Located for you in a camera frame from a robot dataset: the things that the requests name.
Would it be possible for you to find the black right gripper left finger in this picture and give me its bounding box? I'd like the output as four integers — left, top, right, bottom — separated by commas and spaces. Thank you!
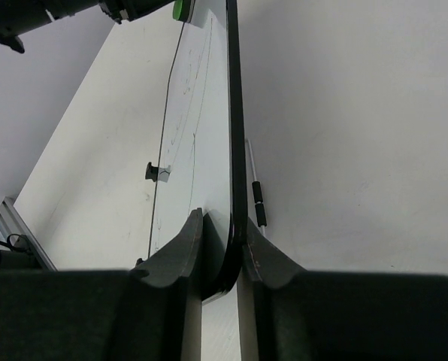
0, 209, 204, 360

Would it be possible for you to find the white rod with black clips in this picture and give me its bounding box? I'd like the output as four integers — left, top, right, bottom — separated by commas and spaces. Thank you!
246, 138, 268, 235

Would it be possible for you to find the green bone-shaped whiteboard eraser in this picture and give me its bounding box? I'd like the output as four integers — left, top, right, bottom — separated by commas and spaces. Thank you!
172, 0, 195, 23

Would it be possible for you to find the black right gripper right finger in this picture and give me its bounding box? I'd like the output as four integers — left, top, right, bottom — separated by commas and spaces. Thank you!
241, 224, 448, 360

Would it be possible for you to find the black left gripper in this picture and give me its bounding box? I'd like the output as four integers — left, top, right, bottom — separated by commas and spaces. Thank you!
0, 0, 169, 53

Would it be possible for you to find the aluminium mounting rail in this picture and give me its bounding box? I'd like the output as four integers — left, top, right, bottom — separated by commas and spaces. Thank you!
0, 197, 56, 271

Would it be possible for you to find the whiteboard with rabbit drawing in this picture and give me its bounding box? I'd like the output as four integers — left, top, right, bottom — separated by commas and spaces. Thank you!
149, 1, 248, 301

